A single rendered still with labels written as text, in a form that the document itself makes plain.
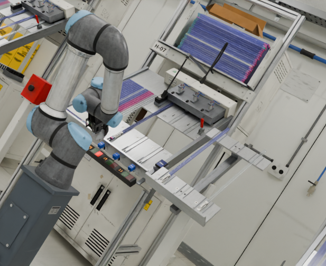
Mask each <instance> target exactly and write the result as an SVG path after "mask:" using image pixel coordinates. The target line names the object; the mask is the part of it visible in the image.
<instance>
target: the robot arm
mask: <svg viewBox="0 0 326 266"><path fill-rule="evenodd" d="M65 32H66V34H67V36H69V37H68V39H67V45H68V50H67V52H66V54H65V57H64V59H63V61H62V64H61V66H60V68H59V71H58V73H57V76H56V78H55V80H54V82H53V85H52V87H51V90H50V92H49V94H48V97H47V99H46V101H45V102H42V103H40V105H37V106H35V107H34V108H33V109H32V111H30V113H29V115H28V117H27V120H26V127H27V129H28V131H29V132H31V133H32V134H33V135H34V136H35V137H38V138H39V139H40V140H42V141H43V142H45V143H46V144H47V145H49V146H50V147H52V148H53V150H52V152H51V153H50V155H49V156H48V157H47V158H46V159H45V160H43V161H42V162H41V163H39V164H38V165H37V167H36V169H35V172H36V174H37V175H38V176H39V177H40V178H42V179H43V180H44V181H46V182H48V183H49V184H51V185H53V186H55V187H57V188H60V189H69V187H70V186H71V183H72V180H73V175H74V171H75V169H76V168H77V166H78V165H79V163H80V161H81V160H82V158H83V156H84V155H85V153H86V152H87V151H88V149H89V147H90V145H91V143H92V137H93V136H97V137H96V140H100V141H102V140H103V139H104V138H105V137H106V135H107V134H108V131H109V127H108V126H110V127H112V128H116V127H117V126H118V125H119V124H120V122H121V121H122V118H123V115H122V114H121V113H120V112H118V106H119V100H120V93H121V89H122V83H123V76H124V70H125V69H126V68H127V67H128V62H129V52H128V46H127V43H126V40H125V38H124V36H123V34H122V32H121V31H120V30H119V29H118V28H117V27H115V26H113V25H111V24H110V23H108V22H106V21H104V20H103V19H101V18H100V17H98V16H96V15H95V14H94V13H91V12H89V11H87V10H80V11H78V12H76V13H75V14H73V15H72V16H71V17H70V19H69V20H68V22H67V24H66V28H65ZM96 53H98V54H100V55H101V56H102V57H103V65H104V66H105V71H104V78H102V77H95V78H93V79H92V80H91V84H90V85H91V86H90V87H89V88H88V89H86V90H85V91H83V92H82V93H81V94H78V95H77V96H76V97H75V98H74V99H73V101H72V106H73V108H74V109H75V111H77V112H78V113H84V112H86V111H87V112H88V118H86V127H88V126H89V127H90V129H91V130H92V133H91V135H89V134H88V133H87V132H86V131H85V130H84V129H83V128H82V127H80V126H79V125H78V124H76V123H74V122H69V123H67V122H66V118H67V116H68V114H67V112H66V109H67V107H68V104H69V102H70V100H71V98H72V96H73V93H74V91H75V89H76V87H77V85H78V82H79V80H80V78H81V76H82V73H83V71H84V69H85V67H86V65H87V62H88V60H89V58H90V57H92V56H95V55H96ZM87 121H89V124H87Z"/></svg>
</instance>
